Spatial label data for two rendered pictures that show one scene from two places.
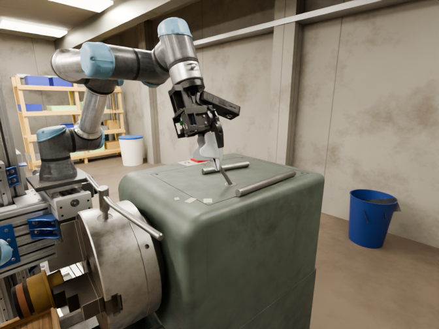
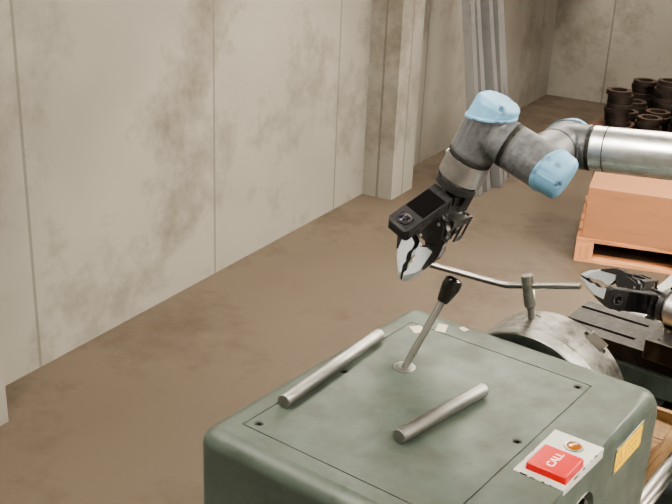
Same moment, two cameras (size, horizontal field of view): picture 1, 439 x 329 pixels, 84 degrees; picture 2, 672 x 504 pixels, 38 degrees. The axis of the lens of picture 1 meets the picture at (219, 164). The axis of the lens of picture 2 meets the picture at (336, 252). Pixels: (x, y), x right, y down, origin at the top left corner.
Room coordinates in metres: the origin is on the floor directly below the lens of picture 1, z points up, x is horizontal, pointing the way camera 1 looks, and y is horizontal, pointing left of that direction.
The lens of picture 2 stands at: (2.06, -0.52, 2.03)
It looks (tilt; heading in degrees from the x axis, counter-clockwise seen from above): 22 degrees down; 165
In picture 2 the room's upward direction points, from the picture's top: 3 degrees clockwise
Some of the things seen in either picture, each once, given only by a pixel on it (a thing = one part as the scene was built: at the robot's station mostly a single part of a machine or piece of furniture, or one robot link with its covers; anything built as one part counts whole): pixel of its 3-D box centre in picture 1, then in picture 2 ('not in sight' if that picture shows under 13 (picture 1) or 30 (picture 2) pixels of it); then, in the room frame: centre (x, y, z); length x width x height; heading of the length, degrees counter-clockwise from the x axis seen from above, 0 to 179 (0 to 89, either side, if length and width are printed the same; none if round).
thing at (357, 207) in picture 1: (372, 217); not in sight; (2.42, -1.65, 0.28); 0.49 x 0.45 x 0.57; 49
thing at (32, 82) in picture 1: (76, 121); not in sight; (6.04, 3.48, 1.03); 2.21 x 0.60 x 2.06; 136
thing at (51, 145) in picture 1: (55, 141); not in sight; (1.10, 0.75, 1.33); 0.13 x 0.12 x 0.14; 135
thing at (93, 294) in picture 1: (86, 297); not in sight; (0.45, 0.30, 1.08); 0.12 x 0.11 x 0.05; 39
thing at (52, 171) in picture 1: (57, 166); not in sight; (1.10, 0.75, 1.21); 0.15 x 0.15 x 0.10
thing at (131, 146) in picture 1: (132, 150); not in sight; (5.87, 2.14, 0.34); 0.57 x 0.56 x 0.68; 136
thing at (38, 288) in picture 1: (41, 292); not in sight; (0.47, 0.41, 1.08); 0.09 x 0.09 x 0.09; 41
